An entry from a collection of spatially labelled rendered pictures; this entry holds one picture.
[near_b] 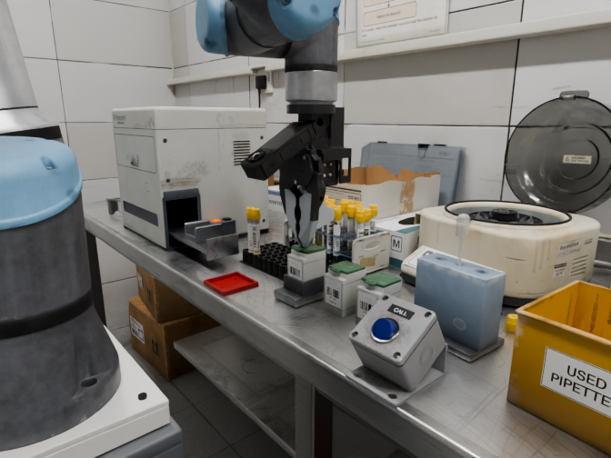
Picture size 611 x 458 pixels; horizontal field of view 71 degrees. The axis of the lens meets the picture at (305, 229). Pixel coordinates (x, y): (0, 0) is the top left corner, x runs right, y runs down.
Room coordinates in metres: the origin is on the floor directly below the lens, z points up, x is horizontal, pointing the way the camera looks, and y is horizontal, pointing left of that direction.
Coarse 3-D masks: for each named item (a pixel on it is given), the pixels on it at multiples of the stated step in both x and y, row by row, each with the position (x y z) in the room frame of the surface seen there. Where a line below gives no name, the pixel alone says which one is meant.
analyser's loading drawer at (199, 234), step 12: (168, 228) 0.93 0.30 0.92; (180, 228) 0.93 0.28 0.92; (192, 228) 0.85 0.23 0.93; (204, 228) 0.82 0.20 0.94; (216, 228) 0.84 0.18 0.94; (180, 240) 0.86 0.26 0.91; (192, 240) 0.82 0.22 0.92; (204, 240) 0.82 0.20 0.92; (216, 240) 0.77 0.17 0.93; (228, 240) 0.79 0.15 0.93; (204, 252) 0.78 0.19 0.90; (216, 252) 0.77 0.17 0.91; (228, 252) 0.79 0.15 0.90
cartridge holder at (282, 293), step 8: (288, 280) 0.64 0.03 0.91; (296, 280) 0.62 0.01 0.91; (312, 280) 0.62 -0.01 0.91; (320, 280) 0.63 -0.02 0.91; (280, 288) 0.64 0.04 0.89; (288, 288) 0.64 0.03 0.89; (296, 288) 0.62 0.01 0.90; (304, 288) 0.61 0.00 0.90; (312, 288) 0.62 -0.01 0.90; (320, 288) 0.63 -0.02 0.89; (280, 296) 0.62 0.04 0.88; (288, 296) 0.61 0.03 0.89; (296, 296) 0.61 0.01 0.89; (304, 296) 0.61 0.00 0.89; (312, 296) 0.62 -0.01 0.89; (320, 296) 0.63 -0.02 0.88; (296, 304) 0.60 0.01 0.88
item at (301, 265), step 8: (288, 256) 0.64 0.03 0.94; (296, 256) 0.63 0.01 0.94; (304, 256) 0.63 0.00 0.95; (312, 256) 0.63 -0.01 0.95; (320, 256) 0.64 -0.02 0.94; (288, 264) 0.64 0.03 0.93; (296, 264) 0.63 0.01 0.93; (304, 264) 0.62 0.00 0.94; (312, 264) 0.63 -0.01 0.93; (320, 264) 0.64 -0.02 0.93; (288, 272) 0.64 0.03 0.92; (296, 272) 0.63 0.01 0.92; (304, 272) 0.62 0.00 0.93; (312, 272) 0.63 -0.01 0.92; (320, 272) 0.64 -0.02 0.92; (304, 280) 0.62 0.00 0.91
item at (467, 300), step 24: (432, 264) 0.52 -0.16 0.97; (456, 264) 0.51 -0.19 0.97; (432, 288) 0.51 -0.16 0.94; (456, 288) 0.48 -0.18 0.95; (480, 288) 0.46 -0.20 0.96; (504, 288) 0.48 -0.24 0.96; (456, 312) 0.48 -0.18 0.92; (480, 312) 0.46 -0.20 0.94; (456, 336) 0.48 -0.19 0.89; (480, 336) 0.46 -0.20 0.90
